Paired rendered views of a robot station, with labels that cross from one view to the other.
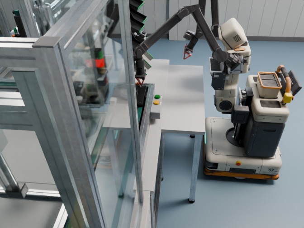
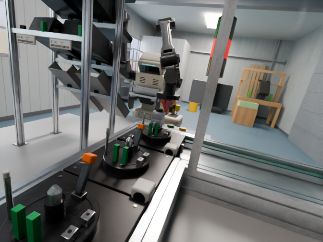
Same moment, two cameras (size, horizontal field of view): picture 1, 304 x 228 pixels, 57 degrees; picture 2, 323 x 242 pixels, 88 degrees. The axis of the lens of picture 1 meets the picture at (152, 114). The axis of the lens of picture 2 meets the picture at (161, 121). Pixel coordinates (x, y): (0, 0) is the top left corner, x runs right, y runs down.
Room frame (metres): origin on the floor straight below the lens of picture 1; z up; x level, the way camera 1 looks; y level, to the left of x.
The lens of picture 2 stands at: (1.58, 0.86, 1.25)
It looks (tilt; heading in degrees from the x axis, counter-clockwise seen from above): 16 degrees down; 278
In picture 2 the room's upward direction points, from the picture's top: 9 degrees clockwise
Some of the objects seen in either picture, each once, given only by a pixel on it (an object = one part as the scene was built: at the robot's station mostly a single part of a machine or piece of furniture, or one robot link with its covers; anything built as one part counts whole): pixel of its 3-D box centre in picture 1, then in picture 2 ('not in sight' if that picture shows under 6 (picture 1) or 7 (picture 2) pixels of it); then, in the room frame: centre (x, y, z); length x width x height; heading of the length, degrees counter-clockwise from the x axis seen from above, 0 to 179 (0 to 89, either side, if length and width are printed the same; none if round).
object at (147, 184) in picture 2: not in sight; (128, 149); (1.73, 0.42, 1.01); 0.24 x 0.24 x 0.13; 83
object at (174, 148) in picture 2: not in sight; (170, 150); (1.61, 0.28, 0.97); 0.05 x 0.05 x 0.04; 83
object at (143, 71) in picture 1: (140, 70); (169, 90); (1.68, 0.07, 1.17); 0.10 x 0.07 x 0.07; 173
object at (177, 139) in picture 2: (128, 94); (155, 138); (1.70, 0.17, 0.96); 0.24 x 0.24 x 0.02; 83
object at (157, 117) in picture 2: not in sight; (157, 117); (1.70, 0.18, 1.06); 0.08 x 0.04 x 0.07; 82
